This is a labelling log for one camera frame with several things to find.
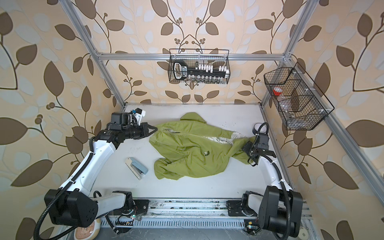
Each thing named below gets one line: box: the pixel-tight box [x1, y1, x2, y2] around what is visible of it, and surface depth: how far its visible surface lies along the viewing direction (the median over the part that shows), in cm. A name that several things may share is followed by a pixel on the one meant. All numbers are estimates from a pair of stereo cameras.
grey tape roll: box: [252, 122, 262, 135], surface depth 104 cm
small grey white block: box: [125, 157, 149, 180], surface depth 88 cm
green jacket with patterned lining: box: [149, 112, 257, 181], surface depth 91 cm
